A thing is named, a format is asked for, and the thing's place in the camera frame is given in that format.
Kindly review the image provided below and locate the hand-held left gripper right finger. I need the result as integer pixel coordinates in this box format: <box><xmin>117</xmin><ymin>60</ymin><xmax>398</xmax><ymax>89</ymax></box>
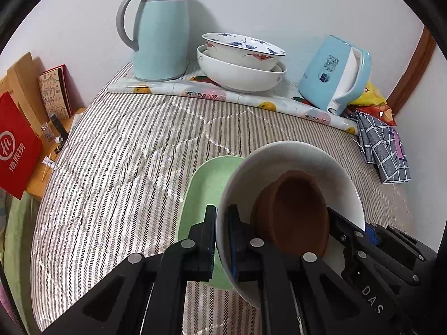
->
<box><xmin>225</xmin><ymin>204</ymin><xmax>406</xmax><ymax>335</ymax></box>

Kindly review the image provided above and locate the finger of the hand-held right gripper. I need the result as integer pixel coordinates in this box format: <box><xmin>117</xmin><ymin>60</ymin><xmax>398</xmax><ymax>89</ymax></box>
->
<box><xmin>365</xmin><ymin>222</ymin><xmax>426</xmax><ymax>265</ymax></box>
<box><xmin>327</xmin><ymin>207</ymin><xmax>367</xmax><ymax>252</ymax></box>

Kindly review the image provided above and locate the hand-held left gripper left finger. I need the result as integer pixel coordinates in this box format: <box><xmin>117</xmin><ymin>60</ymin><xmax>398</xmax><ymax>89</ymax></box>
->
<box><xmin>42</xmin><ymin>204</ymin><xmax>217</xmax><ymax>335</ymax></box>

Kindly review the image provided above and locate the green square plate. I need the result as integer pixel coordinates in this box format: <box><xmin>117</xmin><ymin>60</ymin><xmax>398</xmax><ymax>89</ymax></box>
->
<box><xmin>176</xmin><ymin>156</ymin><xmax>247</xmax><ymax>291</ymax></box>

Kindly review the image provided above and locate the brown bowl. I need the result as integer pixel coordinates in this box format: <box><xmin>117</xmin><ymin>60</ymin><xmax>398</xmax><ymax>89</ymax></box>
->
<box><xmin>252</xmin><ymin>169</ymin><xmax>331</xmax><ymax>259</ymax></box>

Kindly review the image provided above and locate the white bowl with vine pattern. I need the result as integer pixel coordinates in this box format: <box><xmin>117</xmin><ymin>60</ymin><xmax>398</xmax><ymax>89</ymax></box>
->
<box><xmin>215</xmin><ymin>140</ymin><xmax>366</xmax><ymax>309</ymax></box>

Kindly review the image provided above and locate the grey checked cloth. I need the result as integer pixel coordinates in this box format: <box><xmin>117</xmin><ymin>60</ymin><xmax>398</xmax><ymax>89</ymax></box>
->
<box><xmin>355</xmin><ymin>109</ymin><xmax>413</xmax><ymax>184</ymax></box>

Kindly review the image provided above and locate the yellow snack bag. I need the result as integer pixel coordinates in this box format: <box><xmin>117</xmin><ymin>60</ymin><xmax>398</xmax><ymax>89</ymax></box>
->
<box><xmin>349</xmin><ymin>81</ymin><xmax>388</xmax><ymax>107</ymax></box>

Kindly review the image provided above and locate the fruit print table mat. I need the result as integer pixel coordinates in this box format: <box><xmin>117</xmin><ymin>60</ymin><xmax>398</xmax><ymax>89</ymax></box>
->
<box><xmin>108</xmin><ymin>60</ymin><xmax>358</xmax><ymax>135</ymax></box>

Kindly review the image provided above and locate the light blue electric kettle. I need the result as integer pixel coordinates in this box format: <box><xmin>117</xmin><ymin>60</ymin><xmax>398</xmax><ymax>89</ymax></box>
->
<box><xmin>298</xmin><ymin>35</ymin><xmax>372</xmax><ymax>116</ymax></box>

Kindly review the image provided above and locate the large white bowl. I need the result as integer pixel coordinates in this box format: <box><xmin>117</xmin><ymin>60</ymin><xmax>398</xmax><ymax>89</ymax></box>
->
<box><xmin>196</xmin><ymin>45</ymin><xmax>287</xmax><ymax>93</ymax></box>

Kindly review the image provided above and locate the medium white bowl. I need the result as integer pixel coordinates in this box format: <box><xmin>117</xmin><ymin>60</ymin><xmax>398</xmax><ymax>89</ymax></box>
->
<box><xmin>202</xmin><ymin>49</ymin><xmax>284</xmax><ymax>73</ymax></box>

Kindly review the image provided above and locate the wooden bedside table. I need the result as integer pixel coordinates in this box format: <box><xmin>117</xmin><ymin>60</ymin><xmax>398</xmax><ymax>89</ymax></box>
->
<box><xmin>26</xmin><ymin>106</ymin><xmax>86</xmax><ymax>198</ymax></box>

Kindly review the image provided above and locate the black tube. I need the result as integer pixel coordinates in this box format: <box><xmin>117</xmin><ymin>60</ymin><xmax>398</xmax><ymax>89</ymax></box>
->
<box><xmin>52</xmin><ymin>114</ymin><xmax>69</xmax><ymax>137</ymax></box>

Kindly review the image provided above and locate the green bed sheet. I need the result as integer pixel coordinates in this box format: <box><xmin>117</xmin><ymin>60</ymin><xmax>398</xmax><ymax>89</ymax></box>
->
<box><xmin>3</xmin><ymin>193</ymin><xmax>41</xmax><ymax>288</ymax></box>

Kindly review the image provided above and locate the white bowl with red bats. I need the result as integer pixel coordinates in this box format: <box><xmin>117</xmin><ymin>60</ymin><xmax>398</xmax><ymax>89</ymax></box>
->
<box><xmin>202</xmin><ymin>32</ymin><xmax>287</xmax><ymax>71</ymax></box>

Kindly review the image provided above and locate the small white bottle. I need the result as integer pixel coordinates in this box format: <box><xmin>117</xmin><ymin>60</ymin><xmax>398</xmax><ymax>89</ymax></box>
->
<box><xmin>41</xmin><ymin>125</ymin><xmax>64</xmax><ymax>144</ymax></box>

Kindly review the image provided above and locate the light blue thermos jug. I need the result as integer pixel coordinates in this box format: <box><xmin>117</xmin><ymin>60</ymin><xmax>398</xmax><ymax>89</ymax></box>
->
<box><xmin>116</xmin><ymin>0</ymin><xmax>192</xmax><ymax>82</ymax></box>

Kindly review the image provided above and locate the patterned cardboard box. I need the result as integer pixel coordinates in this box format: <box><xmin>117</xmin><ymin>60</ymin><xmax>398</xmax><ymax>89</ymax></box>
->
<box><xmin>38</xmin><ymin>64</ymin><xmax>86</xmax><ymax>119</ymax></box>

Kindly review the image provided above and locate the red paper bag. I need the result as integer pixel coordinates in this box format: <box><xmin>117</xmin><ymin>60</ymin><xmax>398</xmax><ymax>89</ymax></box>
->
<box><xmin>0</xmin><ymin>92</ymin><xmax>44</xmax><ymax>199</ymax></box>

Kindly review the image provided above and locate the plain brown cardboard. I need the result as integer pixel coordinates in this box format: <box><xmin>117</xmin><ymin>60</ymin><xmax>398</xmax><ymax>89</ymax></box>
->
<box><xmin>0</xmin><ymin>52</ymin><xmax>49</xmax><ymax>137</ymax></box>

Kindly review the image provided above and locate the wooden door frame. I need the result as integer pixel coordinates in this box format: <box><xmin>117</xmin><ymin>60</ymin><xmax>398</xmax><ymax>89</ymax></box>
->
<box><xmin>387</xmin><ymin>26</ymin><xmax>437</xmax><ymax>116</ymax></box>

